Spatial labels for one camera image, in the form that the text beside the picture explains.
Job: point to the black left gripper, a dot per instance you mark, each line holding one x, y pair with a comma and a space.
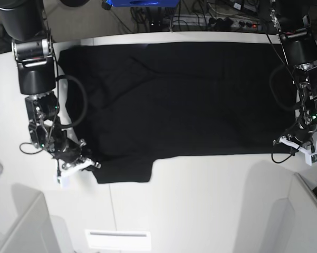
300, 139

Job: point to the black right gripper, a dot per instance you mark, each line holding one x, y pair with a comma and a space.
76, 156

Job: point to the black T-shirt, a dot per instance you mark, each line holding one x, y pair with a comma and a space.
157, 101

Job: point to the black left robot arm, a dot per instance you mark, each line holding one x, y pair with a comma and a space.
294, 29

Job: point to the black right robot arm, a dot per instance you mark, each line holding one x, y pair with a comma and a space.
32, 47

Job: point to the white power strip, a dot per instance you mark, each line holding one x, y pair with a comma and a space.
220, 22

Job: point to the blue box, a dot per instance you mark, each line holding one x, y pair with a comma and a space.
107, 5

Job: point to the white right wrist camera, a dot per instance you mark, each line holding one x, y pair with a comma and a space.
62, 178

